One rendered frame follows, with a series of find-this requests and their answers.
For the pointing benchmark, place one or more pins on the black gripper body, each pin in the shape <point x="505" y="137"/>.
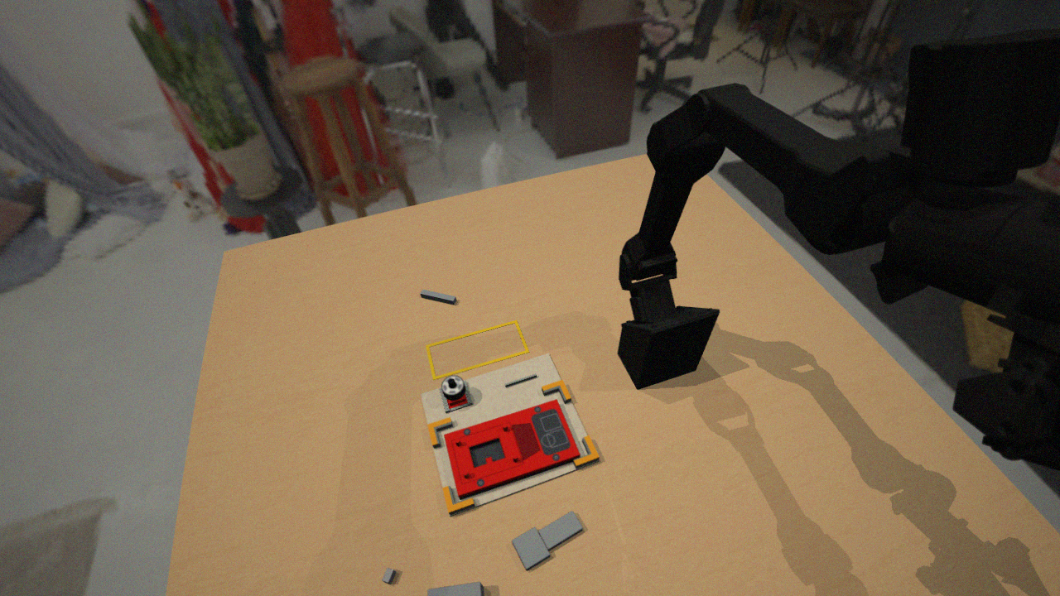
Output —
<point x="1021" y="269"/>

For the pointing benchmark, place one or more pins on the black wheel with grey hub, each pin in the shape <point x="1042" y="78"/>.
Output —
<point x="453" y="393"/>

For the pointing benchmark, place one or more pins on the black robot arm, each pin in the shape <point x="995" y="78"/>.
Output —
<point x="978" y="110"/>

